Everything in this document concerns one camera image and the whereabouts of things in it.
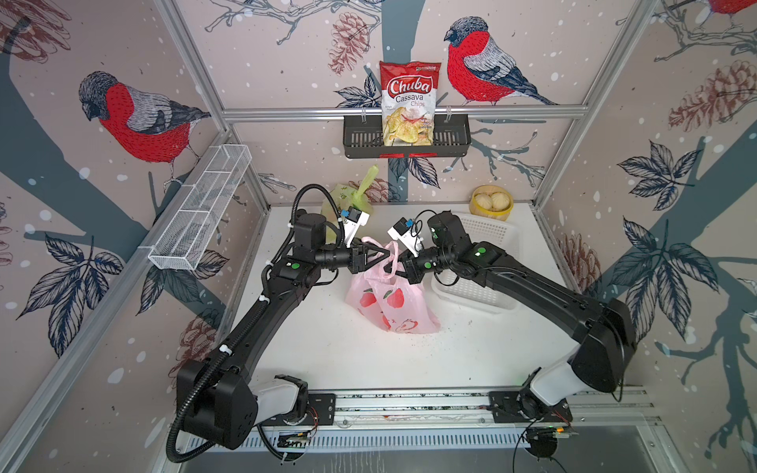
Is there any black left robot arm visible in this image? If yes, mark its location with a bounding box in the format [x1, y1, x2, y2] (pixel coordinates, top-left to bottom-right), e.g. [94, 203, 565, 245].
[166, 204, 390, 463]

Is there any yellow bowl with buns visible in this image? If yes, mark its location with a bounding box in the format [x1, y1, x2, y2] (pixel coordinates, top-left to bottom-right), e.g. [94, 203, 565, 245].
[469, 184, 515, 222]

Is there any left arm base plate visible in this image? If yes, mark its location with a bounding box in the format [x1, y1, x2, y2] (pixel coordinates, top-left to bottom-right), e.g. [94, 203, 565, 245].
[262, 392, 336, 428]

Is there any green avocado print plastic bag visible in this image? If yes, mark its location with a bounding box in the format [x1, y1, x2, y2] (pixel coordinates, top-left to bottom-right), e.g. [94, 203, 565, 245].
[321, 166, 380, 225]

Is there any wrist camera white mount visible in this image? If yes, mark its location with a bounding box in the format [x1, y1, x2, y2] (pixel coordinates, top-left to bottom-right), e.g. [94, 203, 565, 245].
[388, 217, 423, 257]
[340, 206, 370, 248]

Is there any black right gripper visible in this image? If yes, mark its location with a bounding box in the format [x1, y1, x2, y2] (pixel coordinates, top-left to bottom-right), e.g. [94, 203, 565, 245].
[380, 245, 455, 287]

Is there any black wall shelf basket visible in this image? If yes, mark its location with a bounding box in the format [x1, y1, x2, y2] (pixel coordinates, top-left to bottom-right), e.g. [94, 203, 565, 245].
[343, 114, 471, 159]

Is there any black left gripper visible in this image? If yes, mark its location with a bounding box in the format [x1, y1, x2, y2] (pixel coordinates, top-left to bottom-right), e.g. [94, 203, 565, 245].
[314, 237, 388, 276]

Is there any pink plastic bag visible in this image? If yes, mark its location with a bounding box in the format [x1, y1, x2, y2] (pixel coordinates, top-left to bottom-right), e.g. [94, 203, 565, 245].
[345, 242, 441, 334]

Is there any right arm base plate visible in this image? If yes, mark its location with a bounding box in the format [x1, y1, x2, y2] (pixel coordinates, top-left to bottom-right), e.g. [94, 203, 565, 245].
[487, 390, 573, 424]

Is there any white wire mesh shelf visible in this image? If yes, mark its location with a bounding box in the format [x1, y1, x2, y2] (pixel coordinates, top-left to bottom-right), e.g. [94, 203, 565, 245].
[148, 144, 252, 271]

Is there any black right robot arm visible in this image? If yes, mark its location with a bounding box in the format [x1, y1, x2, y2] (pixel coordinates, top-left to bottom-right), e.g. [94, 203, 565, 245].
[397, 211, 638, 420]

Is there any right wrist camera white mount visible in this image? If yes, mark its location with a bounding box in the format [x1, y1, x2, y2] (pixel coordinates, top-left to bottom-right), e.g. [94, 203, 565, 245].
[388, 217, 423, 257]

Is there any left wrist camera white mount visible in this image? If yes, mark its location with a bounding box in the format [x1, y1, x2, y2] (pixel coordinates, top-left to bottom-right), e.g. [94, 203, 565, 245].
[340, 206, 370, 248]

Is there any Chuba cassava chips bag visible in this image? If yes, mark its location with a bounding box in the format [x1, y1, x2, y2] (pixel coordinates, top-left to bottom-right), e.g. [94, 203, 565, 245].
[380, 61, 441, 147]

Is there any white perforated plastic basket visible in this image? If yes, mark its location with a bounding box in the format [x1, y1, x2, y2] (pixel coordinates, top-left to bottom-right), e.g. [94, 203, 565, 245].
[431, 213, 522, 313]

